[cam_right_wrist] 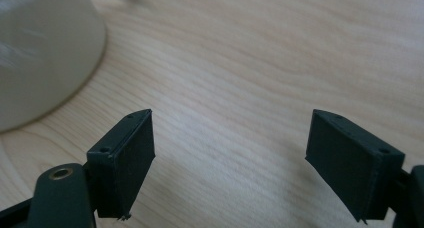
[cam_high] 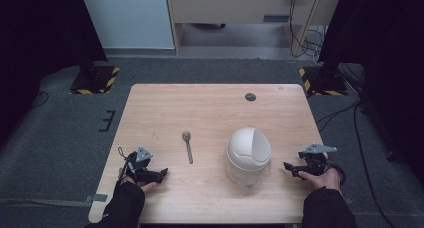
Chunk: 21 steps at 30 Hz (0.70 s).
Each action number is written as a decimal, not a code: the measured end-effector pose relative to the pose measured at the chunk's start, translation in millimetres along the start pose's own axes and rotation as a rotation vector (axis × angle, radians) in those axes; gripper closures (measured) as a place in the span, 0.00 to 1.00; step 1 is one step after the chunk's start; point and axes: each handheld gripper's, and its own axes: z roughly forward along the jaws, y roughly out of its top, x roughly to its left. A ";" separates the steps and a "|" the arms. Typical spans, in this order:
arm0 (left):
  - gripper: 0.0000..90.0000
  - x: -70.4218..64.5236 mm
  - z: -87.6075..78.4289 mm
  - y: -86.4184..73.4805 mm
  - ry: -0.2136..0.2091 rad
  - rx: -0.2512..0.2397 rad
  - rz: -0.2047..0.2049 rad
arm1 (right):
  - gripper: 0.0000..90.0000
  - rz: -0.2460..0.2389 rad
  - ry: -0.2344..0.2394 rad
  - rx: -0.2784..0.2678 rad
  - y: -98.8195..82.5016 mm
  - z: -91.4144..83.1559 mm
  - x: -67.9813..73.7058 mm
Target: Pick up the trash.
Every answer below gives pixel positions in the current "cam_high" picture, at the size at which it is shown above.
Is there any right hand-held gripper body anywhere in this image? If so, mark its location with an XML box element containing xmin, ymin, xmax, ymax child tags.
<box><xmin>297</xmin><ymin>143</ymin><xmax>339</xmax><ymax>177</ymax></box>

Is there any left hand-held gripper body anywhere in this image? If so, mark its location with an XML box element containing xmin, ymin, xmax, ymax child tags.
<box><xmin>124</xmin><ymin>146</ymin><xmax>158</xmax><ymax>184</ymax></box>

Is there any metal spoon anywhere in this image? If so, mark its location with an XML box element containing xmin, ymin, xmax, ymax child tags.
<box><xmin>181</xmin><ymin>130</ymin><xmax>195</xmax><ymax>165</ymax></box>

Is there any white lidded bowl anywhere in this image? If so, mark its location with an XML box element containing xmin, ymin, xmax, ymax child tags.
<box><xmin>224</xmin><ymin>126</ymin><xmax>273</xmax><ymax>188</ymax></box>

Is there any person's left hand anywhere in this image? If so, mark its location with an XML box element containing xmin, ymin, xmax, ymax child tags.
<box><xmin>118</xmin><ymin>175</ymin><xmax>158</xmax><ymax>193</ymax></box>

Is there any person's right hand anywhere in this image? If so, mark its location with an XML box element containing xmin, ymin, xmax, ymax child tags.
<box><xmin>297</xmin><ymin>167</ymin><xmax>342</xmax><ymax>192</ymax></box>

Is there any grey floor tape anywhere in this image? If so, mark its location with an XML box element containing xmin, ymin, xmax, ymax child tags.
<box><xmin>83</xmin><ymin>193</ymin><xmax>109</xmax><ymax>204</ymax></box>

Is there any black stand with striped base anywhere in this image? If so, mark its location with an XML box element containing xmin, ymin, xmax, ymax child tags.
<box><xmin>298</xmin><ymin>51</ymin><xmax>349</xmax><ymax>98</ymax></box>
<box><xmin>69</xmin><ymin>47</ymin><xmax>121</xmax><ymax>96</ymax></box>

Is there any dark curtain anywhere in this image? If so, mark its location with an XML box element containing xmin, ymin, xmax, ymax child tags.
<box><xmin>317</xmin><ymin>0</ymin><xmax>424</xmax><ymax>186</ymax></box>
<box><xmin>0</xmin><ymin>0</ymin><xmax>109</xmax><ymax>146</ymax></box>

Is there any white panel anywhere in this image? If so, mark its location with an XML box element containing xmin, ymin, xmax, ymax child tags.
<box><xmin>78</xmin><ymin>0</ymin><xmax>177</xmax><ymax>50</ymax></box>

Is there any light wooden desk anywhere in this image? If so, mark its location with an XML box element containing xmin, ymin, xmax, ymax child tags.
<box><xmin>165</xmin><ymin>0</ymin><xmax>344</xmax><ymax>56</ymax></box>

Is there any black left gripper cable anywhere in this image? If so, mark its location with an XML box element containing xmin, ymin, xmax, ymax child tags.
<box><xmin>116</xmin><ymin>146</ymin><xmax>138</xmax><ymax>186</ymax></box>

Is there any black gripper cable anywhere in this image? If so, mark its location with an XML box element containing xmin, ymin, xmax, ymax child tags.
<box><xmin>116</xmin><ymin>146</ymin><xmax>138</xmax><ymax>186</ymax></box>
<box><xmin>329</xmin><ymin>161</ymin><xmax>348</xmax><ymax>186</ymax></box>

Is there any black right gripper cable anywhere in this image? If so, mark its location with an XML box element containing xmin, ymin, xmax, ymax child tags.
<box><xmin>329</xmin><ymin>161</ymin><xmax>348</xmax><ymax>186</ymax></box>

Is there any long black floor cable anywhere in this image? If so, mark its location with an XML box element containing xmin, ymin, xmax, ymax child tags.
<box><xmin>314</xmin><ymin>100</ymin><xmax>398</xmax><ymax>228</ymax></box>

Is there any short black floor cable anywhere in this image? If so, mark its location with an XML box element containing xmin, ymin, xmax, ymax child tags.
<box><xmin>30</xmin><ymin>90</ymin><xmax>51</xmax><ymax>110</ymax></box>

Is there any black cable from socket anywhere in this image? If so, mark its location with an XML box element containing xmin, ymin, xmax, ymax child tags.
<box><xmin>288</xmin><ymin>0</ymin><xmax>324</xmax><ymax>58</ymax></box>

